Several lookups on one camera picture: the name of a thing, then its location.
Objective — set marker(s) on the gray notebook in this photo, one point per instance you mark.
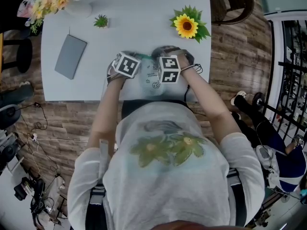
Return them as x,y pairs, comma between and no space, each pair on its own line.
70,56

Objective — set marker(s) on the black office chair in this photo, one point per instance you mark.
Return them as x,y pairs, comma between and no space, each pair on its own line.
9,8

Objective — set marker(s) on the white power adapter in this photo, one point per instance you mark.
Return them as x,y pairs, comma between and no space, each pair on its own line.
34,136

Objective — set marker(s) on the person's left forearm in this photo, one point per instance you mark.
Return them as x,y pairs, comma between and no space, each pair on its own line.
108,104

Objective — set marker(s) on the white ceramic vase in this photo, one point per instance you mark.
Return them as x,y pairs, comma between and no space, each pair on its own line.
79,9

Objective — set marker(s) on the pink bag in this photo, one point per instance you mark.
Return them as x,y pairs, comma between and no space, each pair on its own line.
24,8

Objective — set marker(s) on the yellow artificial flower bouquet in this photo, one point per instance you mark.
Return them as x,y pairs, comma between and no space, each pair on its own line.
52,1

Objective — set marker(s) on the small green potted plant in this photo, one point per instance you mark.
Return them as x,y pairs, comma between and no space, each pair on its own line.
100,21

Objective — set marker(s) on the light printed cloth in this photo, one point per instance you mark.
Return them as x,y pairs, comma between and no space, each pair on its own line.
149,80

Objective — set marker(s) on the person's right forearm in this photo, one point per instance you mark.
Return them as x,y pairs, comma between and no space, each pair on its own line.
204,92

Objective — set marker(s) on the potted artificial sunflower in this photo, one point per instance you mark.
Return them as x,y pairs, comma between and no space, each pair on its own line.
187,25

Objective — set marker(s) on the black metal railing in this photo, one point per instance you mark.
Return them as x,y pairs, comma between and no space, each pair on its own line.
287,65

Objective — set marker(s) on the black round stool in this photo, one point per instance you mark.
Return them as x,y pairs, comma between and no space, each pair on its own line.
25,55

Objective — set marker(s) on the pile of black equipment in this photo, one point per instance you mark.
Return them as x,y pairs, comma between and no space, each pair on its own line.
38,188

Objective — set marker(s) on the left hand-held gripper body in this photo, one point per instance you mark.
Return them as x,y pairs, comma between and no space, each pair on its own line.
126,65

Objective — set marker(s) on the person's white shirt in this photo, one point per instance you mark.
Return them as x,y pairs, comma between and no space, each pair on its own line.
168,188

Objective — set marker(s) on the black round metal disc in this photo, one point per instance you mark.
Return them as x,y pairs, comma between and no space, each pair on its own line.
257,99

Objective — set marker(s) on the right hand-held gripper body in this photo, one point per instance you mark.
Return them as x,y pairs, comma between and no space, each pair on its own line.
169,68

